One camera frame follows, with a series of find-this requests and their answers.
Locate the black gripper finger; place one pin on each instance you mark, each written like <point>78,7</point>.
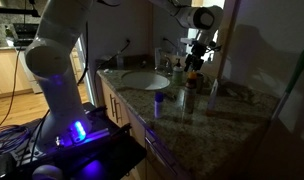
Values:
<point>197,66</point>
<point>188,63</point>

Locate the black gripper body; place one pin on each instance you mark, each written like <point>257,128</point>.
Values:
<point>199,50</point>

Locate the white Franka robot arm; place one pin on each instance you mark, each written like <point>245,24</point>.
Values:
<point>55,60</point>

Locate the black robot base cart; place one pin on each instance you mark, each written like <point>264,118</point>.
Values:
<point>98,150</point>

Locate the silver cup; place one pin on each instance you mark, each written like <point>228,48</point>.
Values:
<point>201,83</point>

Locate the green soap pump dispenser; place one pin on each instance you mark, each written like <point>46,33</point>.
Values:
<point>177,72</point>

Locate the chrome faucet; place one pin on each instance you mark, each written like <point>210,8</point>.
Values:
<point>166,65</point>

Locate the orange bottle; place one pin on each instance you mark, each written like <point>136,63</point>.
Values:
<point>191,95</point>

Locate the white oval sink basin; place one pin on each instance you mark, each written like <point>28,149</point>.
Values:
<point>145,80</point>

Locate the white bottle purple cap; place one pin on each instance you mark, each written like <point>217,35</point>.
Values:
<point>158,105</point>

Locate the clear plastic bottle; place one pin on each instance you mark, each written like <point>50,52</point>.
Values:
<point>119,62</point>

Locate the wooden vanity cabinet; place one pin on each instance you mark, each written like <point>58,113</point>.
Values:
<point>125,115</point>

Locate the black kitchen appliance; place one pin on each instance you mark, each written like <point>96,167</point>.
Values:
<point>23,33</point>

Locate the wooden kitchen cabinet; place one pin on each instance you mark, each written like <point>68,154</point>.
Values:
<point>5,70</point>

